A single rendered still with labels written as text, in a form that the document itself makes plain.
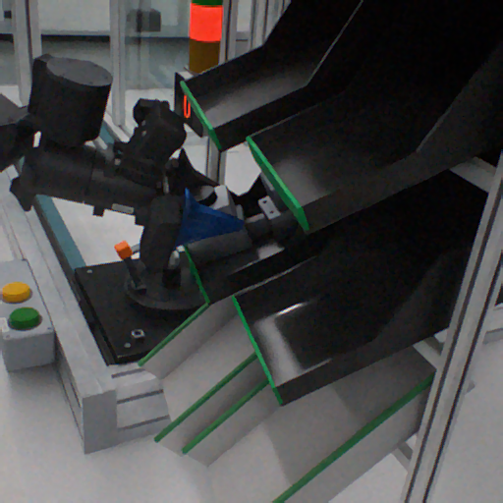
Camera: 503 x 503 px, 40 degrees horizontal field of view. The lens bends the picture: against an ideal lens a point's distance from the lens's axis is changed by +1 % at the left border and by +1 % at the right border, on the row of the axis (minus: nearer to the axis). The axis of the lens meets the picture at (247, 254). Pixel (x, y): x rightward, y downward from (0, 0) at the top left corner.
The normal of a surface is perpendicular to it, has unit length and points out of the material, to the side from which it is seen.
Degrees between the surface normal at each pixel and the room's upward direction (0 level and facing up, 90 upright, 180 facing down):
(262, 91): 25
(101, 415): 90
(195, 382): 45
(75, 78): 15
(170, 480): 0
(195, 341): 90
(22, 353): 90
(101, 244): 0
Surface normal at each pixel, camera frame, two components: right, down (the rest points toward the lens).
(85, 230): 0.09, -0.86
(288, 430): -0.62, -0.56
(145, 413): 0.43, 0.49
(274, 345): -0.33, -0.75
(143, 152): 0.12, 0.61
